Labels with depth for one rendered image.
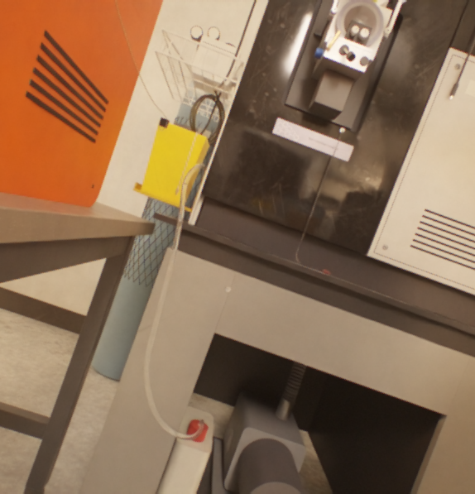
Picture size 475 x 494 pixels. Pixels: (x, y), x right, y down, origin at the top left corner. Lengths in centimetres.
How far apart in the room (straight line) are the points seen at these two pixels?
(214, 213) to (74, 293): 138
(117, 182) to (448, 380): 166
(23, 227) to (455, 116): 88
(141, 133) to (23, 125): 165
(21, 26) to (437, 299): 92
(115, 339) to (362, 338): 114
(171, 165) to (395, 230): 52
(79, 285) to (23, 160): 170
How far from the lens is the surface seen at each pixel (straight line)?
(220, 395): 159
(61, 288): 218
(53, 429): 110
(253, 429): 126
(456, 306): 106
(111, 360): 178
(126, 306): 171
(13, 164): 46
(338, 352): 86
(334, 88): 87
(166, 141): 91
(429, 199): 98
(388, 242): 94
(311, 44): 98
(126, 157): 209
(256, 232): 89
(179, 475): 102
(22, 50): 44
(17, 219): 37
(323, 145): 91
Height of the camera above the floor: 75
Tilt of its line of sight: 3 degrees down
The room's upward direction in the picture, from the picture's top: 20 degrees clockwise
